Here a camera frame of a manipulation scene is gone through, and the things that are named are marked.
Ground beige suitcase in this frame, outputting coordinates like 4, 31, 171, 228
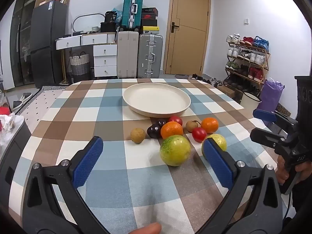
117, 30, 139, 79

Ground brown longan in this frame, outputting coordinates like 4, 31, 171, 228
130, 128, 145, 143
185, 120, 202, 132

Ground oval ring frame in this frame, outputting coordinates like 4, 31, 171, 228
71, 13, 105, 33

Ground flat cardboard box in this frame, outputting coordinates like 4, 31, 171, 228
217, 85, 236, 100

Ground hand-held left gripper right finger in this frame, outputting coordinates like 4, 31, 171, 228
197, 138, 284, 234

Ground white desk with drawers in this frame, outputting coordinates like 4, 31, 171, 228
56, 32, 117, 50

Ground rows of shoes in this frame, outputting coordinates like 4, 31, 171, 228
225, 34, 270, 89

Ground orange mandarin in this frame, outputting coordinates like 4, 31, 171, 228
160, 121, 184, 140
200, 117, 219, 134

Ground black storage box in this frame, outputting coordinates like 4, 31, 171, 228
100, 22, 117, 33

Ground silver suitcase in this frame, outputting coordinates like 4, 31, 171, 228
138, 33, 163, 79

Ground checkered tablecloth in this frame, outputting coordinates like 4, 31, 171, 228
8, 78, 285, 234

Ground person's right hand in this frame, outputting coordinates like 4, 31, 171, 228
275, 155, 312, 185

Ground green speckled yellow citrus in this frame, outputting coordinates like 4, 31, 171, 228
160, 135, 191, 167

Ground purple bag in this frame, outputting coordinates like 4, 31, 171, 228
257, 78, 285, 114

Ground cream round plate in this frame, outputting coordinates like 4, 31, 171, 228
122, 83, 191, 118

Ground wooden door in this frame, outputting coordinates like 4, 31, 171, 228
163, 0, 211, 76

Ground teal suitcase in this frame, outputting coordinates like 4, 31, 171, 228
122, 0, 144, 30

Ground pale yellow citrus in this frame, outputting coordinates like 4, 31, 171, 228
201, 134, 228, 160

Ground dotted rug with striped border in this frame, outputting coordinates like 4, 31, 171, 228
15, 85, 70, 127

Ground white drawer chest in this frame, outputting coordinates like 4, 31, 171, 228
93, 44, 118, 78

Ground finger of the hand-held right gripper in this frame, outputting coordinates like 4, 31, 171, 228
250, 127, 294, 155
253, 108, 297, 133

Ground patterned doormat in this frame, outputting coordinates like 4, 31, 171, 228
277, 104, 292, 117

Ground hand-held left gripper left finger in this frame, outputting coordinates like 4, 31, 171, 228
22, 136, 108, 234

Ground blue plastic bag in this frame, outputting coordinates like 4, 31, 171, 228
112, 8, 123, 25

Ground woven laundry basket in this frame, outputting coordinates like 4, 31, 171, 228
69, 53, 90, 76

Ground dark glass door cabinet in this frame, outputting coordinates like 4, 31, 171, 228
10, 0, 35, 88

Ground crumpled white plastic bag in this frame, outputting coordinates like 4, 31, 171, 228
0, 113, 25, 152

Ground black cable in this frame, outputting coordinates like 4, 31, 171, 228
283, 192, 293, 225

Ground white bucket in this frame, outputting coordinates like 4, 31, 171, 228
240, 91, 261, 109

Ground person's left hand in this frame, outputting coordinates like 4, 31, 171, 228
127, 222, 162, 234

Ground black refrigerator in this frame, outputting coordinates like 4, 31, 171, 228
30, 0, 69, 88

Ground pile of floor shoes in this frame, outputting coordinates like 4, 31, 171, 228
190, 74, 222, 86

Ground wooden shoe rack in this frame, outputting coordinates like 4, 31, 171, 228
224, 35, 271, 90

